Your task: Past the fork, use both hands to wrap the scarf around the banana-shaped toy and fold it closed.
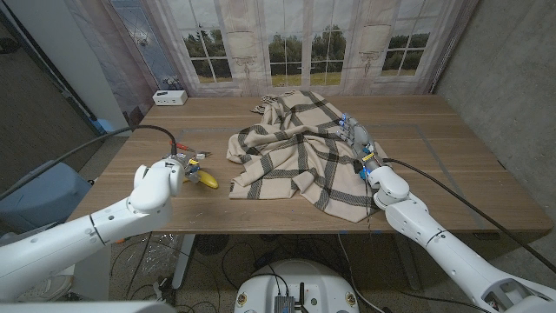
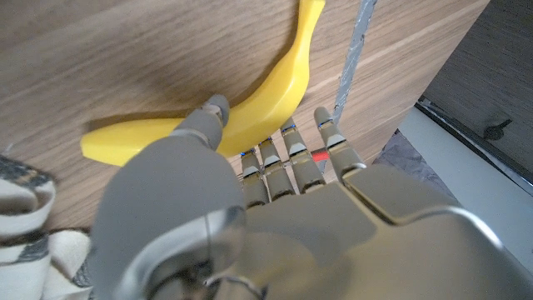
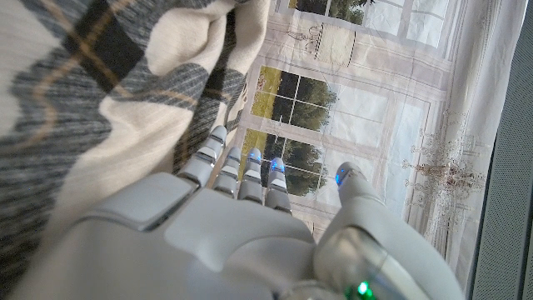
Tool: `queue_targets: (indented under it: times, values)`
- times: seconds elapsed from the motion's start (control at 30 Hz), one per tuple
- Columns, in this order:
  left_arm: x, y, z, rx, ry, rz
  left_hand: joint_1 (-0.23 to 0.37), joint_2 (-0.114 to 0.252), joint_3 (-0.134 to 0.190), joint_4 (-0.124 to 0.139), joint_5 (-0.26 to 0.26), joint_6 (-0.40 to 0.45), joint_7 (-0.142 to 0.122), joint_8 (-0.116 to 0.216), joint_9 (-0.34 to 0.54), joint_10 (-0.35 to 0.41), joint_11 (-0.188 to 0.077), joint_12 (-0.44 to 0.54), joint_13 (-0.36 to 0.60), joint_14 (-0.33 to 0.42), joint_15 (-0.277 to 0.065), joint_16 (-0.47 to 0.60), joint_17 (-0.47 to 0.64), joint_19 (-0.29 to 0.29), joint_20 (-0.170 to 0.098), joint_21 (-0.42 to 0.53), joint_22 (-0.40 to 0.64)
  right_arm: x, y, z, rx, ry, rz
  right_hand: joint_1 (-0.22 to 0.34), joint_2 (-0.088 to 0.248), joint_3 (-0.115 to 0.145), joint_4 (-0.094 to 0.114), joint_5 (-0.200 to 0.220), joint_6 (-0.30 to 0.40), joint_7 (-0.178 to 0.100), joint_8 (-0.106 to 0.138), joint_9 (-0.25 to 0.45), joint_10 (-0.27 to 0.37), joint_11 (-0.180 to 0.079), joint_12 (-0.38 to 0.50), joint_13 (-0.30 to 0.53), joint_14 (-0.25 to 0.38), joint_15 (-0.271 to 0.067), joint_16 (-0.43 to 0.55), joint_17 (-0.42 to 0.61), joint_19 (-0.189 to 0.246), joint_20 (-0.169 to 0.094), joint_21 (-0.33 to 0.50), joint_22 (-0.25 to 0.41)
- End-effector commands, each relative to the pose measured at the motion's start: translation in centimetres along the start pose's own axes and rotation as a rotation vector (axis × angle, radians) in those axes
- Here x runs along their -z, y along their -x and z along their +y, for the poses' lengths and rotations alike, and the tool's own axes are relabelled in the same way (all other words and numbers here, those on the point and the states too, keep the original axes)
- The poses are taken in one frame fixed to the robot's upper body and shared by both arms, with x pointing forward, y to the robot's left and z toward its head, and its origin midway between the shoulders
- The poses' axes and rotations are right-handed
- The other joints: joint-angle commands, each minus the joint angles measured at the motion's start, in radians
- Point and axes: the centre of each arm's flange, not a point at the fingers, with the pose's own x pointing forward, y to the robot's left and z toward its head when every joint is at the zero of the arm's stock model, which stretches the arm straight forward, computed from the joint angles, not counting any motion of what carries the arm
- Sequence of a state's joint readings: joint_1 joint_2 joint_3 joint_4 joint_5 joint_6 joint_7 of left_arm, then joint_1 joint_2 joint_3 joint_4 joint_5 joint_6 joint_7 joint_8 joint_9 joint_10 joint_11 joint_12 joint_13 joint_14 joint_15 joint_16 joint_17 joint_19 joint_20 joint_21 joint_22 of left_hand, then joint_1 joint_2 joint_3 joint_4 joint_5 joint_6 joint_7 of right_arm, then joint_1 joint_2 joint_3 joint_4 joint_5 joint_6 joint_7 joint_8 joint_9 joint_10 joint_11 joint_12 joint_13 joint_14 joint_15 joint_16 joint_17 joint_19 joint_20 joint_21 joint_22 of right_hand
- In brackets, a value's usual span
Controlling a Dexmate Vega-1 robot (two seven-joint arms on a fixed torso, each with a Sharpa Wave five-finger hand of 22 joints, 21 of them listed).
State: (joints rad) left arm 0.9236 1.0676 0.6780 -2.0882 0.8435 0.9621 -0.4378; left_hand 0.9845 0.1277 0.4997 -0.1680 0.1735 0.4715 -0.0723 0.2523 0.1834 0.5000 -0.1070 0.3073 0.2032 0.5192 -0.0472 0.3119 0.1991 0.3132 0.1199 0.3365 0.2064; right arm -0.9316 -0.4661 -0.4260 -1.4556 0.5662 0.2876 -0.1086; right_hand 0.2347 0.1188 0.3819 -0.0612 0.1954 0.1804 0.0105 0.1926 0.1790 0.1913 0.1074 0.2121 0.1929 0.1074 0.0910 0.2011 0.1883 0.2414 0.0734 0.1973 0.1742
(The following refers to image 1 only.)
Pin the white power strip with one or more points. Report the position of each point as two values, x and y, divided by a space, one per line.
169 97

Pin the beige plaid scarf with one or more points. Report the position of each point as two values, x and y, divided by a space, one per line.
299 156

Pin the white robot body cover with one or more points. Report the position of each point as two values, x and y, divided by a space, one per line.
87 308

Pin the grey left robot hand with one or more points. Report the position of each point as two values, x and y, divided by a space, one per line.
191 163

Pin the small orange floor object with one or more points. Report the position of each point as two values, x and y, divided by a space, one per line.
123 240

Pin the printed window backdrop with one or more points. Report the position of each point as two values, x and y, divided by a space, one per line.
304 26

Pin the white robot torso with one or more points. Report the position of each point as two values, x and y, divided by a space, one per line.
299 278

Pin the yellow banana-shaped toy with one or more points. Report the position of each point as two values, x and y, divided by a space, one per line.
208 180

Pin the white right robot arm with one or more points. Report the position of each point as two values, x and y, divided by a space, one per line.
438 243

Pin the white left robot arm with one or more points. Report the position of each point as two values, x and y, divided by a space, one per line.
108 226

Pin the white table leg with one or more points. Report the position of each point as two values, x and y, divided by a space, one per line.
182 261

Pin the white sneaker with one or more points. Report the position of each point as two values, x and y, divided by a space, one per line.
48 288

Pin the black round floor device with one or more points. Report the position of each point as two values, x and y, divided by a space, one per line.
211 244

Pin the grey table leg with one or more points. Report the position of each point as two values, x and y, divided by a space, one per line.
408 265

